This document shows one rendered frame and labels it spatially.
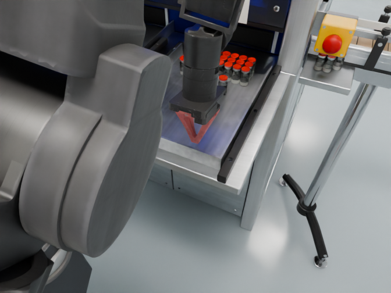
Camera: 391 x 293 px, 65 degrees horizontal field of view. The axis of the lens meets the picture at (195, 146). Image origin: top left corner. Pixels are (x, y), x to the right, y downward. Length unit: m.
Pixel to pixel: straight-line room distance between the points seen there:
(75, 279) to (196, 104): 0.30
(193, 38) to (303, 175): 1.41
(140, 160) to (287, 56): 0.71
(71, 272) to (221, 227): 1.15
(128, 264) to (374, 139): 1.58
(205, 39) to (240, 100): 0.31
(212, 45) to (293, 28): 0.37
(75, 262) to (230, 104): 0.48
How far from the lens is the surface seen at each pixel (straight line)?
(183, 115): 0.53
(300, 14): 0.79
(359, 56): 0.94
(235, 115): 0.70
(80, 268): 0.44
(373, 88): 1.03
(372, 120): 2.29
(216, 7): 0.44
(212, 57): 0.47
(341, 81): 0.88
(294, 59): 0.84
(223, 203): 1.42
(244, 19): 0.82
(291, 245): 1.54
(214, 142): 0.64
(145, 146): 0.15
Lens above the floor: 1.35
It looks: 48 degrees down
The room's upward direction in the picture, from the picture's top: straight up
